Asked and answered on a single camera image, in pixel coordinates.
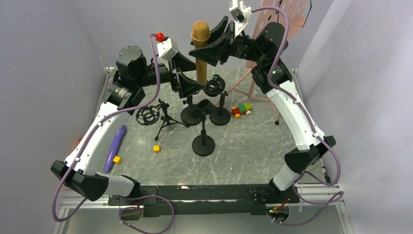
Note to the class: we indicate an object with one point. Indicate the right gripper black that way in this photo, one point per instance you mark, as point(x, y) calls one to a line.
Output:
point(213, 53)

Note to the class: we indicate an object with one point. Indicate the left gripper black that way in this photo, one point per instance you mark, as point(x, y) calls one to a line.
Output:
point(185, 86)

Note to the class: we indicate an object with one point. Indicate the black shock mount desk stand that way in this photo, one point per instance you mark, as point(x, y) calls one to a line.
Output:
point(216, 87)

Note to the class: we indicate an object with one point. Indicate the black round base mic stand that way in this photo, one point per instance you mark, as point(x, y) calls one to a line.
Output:
point(190, 115)

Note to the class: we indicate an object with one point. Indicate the black tripod mic stand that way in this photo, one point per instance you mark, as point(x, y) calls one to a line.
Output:
point(149, 115)

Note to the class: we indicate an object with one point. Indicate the purple microphone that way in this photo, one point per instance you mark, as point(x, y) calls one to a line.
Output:
point(114, 148)

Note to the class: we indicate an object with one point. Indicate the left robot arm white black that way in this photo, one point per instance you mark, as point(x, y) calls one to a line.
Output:
point(79, 171)

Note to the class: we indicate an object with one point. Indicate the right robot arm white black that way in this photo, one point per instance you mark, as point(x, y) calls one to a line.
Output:
point(270, 74)

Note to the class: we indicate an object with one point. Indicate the pink music stand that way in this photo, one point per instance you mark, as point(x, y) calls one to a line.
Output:
point(260, 50)

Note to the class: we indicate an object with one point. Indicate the colourful toy block car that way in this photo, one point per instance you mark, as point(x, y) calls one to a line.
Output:
point(243, 109)

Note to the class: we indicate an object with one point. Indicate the yellow cube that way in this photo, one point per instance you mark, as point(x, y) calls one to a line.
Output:
point(117, 160)
point(156, 148)

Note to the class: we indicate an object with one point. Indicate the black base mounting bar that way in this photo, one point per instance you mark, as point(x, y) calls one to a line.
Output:
point(253, 199)

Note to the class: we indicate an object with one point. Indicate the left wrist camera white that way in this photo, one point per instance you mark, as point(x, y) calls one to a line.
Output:
point(167, 48)

